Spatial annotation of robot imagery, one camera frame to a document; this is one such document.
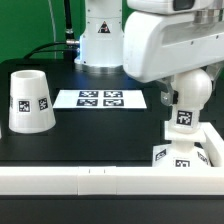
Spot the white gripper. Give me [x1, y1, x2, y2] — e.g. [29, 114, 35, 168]
[123, 11, 224, 106]

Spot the white lamp base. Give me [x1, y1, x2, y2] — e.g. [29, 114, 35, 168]
[152, 121, 211, 168]

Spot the white lamp bulb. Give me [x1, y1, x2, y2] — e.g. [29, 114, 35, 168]
[169, 69, 212, 134]

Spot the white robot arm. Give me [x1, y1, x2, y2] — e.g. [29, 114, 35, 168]
[75, 0, 224, 83]

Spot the white lamp shade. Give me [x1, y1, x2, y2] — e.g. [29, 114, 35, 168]
[9, 70, 56, 134]

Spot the paper sheet with markers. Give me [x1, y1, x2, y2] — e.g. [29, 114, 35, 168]
[53, 90, 147, 109]

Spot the black cable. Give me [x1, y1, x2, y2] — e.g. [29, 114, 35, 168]
[23, 0, 81, 60]

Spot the white fence wall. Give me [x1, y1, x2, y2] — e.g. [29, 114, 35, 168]
[0, 122, 224, 195]

